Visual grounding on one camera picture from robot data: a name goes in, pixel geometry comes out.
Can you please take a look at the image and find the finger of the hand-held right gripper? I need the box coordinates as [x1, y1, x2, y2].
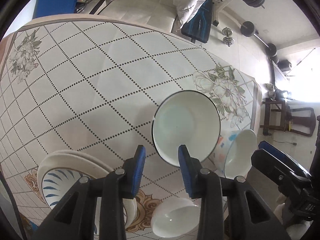
[259, 141, 311, 178]
[251, 149, 312, 193]

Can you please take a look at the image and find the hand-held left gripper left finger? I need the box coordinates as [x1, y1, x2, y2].
[32, 145, 147, 240]

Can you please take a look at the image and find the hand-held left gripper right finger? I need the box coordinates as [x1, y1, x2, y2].
[178, 144, 292, 240]

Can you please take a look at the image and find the white bowl with colourful outside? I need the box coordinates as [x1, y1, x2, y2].
[214, 129, 258, 180]

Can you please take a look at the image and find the plain white bowl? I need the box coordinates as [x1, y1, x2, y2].
[151, 197, 200, 238]

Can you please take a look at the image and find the black rimmed white bowl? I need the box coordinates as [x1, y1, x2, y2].
[151, 90, 222, 167]

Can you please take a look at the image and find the white plate with floral print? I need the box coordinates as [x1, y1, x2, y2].
[39, 155, 137, 227]

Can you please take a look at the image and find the blue striped white plate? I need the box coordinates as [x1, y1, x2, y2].
[41, 167, 110, 208]

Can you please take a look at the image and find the short barbell with black plates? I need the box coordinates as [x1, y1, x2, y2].
[240, 21, 279, 63]

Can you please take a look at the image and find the white goose toy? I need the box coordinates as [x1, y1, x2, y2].
[274, 195, 312, 240]

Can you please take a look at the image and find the dark wooden chair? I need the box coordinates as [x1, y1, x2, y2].
[260, 97, 316, 137]

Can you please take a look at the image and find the pair of white shoes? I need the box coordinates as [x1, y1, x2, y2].
[265, 83, 277, 98]

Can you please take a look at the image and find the small black appliance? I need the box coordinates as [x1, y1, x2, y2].
[279, 60, 292, 72]

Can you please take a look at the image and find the floral checked tablecloth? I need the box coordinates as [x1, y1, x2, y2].
[0, 15, 263, 240]

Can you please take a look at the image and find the chrome dumbbell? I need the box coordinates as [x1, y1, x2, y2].
[222, 27, 233, 47]

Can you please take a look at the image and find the dark blue garment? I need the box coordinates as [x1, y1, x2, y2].
[181, 0, 215, 43]

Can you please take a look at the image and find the white weight bench rack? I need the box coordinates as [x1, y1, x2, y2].
[212, 0, 253, 28]

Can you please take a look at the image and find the cream padded chair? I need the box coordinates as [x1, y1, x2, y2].
[95, 0, 181, 34]

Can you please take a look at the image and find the white puffer jacket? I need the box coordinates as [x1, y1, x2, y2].
[105, 0, 213, 27]

